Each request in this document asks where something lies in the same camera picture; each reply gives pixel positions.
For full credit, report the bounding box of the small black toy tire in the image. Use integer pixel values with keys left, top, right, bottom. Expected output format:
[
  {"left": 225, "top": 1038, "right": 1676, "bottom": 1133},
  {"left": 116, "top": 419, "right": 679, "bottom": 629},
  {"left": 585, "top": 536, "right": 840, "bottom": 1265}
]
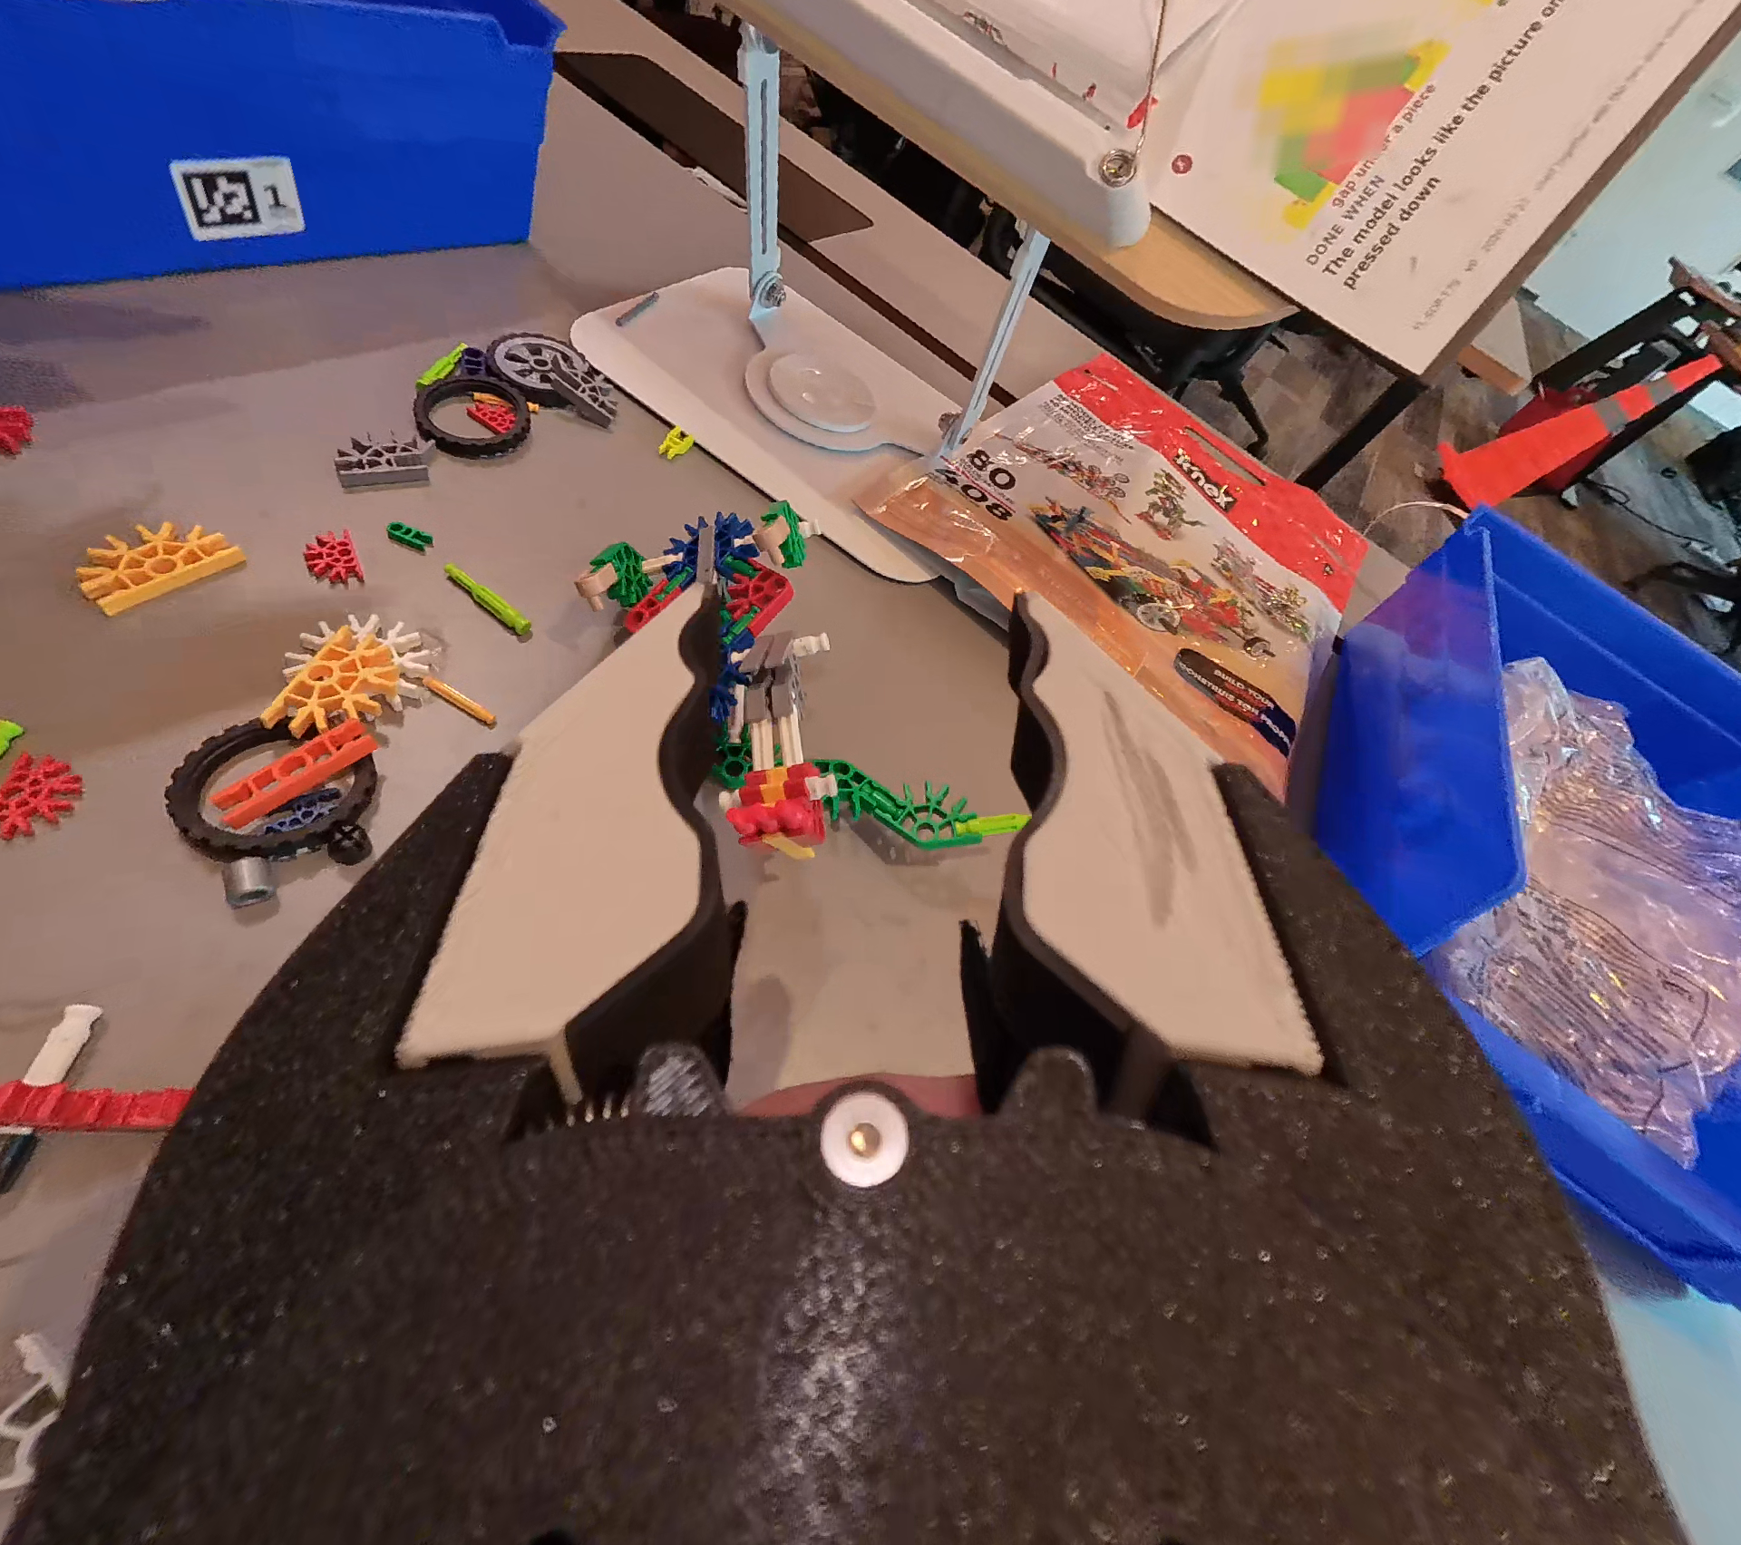
[{"left": 413, "top": 379, "right": 533, "bottom": 464}]

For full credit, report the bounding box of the white printed instruction sheet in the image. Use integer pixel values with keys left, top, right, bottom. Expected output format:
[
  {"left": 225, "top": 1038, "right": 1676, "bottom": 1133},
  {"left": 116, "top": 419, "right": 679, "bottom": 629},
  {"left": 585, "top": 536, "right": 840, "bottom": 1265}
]
[{"left": 578, "top": 0, "right": 1741, "bottom": 375}]

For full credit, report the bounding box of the yellow fan connector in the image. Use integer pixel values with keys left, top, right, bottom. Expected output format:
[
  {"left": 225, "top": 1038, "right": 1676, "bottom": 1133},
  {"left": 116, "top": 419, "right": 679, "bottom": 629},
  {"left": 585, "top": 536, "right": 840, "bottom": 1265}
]
[{"left": 261, "top": 627, "right": 409, "bottom": 738}]

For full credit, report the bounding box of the yellow half-circle connector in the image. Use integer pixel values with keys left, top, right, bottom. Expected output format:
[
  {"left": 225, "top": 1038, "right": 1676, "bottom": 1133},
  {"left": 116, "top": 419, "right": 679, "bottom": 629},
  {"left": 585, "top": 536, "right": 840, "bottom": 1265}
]
[{"left": 74, "top": 521, "right": 251, "bottom": 618}]

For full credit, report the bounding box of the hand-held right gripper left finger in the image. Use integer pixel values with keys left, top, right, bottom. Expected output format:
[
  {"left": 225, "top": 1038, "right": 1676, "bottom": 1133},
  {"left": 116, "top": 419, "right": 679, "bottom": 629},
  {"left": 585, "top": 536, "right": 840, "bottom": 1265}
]
[{"left": 395, "top": 582, "right": 751, "bottom": 1108}]

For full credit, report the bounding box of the red toy axle assembly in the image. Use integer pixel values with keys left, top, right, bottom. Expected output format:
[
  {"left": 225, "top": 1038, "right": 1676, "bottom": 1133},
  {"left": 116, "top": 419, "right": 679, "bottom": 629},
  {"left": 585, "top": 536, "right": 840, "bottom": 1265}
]
[{"left": 0, "top": 999, "right": 195, "bottom": 1192}]

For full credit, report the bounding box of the printed toy packaging bag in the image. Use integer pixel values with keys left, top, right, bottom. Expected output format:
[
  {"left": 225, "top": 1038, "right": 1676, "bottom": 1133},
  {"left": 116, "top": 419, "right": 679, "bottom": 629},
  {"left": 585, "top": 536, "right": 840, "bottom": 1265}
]
[{"left": 854, "top": 354, "right": 1372, "bottom": 800}]

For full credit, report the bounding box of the blue tagged plastic bin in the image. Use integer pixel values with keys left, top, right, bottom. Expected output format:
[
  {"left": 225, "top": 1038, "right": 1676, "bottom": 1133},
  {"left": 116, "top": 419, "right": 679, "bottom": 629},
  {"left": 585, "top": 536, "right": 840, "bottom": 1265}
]
[{"left": 0, "top": 0, "right": 565, "bottom": 291}]

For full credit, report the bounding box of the orange traffic cone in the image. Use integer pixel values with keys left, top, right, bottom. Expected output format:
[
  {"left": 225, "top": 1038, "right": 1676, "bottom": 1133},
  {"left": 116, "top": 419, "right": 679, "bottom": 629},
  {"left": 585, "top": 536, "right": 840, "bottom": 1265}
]
[{"left": 1438, "top": 348, "right": 1732, "bottom": 513}]

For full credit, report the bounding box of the orange connector piece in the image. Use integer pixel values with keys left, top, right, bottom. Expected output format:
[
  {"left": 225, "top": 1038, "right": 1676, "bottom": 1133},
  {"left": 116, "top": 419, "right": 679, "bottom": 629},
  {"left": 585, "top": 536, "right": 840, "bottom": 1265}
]
[{"left": 210, "top": 718, "right": 381, "bottom": 828}]

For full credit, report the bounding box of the clear plastic wrap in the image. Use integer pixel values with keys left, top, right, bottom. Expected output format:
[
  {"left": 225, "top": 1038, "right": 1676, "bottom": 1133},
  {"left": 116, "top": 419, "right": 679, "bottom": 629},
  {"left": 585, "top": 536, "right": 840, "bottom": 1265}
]
[{"left": 1435, "top": 658, "right": 1741, "bottom": 1171}]

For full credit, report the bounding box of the colourful construction toy dinosaur model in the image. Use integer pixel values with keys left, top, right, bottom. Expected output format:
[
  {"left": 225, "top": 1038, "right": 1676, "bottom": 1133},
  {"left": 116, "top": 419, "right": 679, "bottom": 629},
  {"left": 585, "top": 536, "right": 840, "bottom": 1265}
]
[{"left": 573, "top": 505, "right": 1035, "bottom": 864}]

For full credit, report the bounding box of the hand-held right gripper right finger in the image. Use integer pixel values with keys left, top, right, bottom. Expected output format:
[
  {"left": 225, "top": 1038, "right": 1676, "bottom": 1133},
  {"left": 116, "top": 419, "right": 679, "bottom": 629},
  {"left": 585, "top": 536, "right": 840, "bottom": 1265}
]
[{"left": 984, "top": 589, "right": 1328, "bottom": 1113}]

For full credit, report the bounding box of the grey spoked toy wheel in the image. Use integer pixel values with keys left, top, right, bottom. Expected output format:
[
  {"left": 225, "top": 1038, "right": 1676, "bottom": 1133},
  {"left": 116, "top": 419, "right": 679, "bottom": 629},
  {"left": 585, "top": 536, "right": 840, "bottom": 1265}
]
[{"left": 489, "top": 332, "right": 590, "bottom": 403}]

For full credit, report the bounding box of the white snowflake connector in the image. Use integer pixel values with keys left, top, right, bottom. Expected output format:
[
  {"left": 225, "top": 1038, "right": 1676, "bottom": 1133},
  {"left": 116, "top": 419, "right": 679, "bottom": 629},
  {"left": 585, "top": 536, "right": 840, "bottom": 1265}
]
[{"left": 292, "top": 617, "right": 440, "bottom": 711}]

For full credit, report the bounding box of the black office chair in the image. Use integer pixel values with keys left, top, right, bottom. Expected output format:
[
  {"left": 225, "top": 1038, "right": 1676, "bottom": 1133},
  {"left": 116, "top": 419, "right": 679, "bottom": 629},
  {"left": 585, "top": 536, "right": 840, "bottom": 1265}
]
[{"left": 817, "top": 77, "right": 1307, "bottom": 446}]

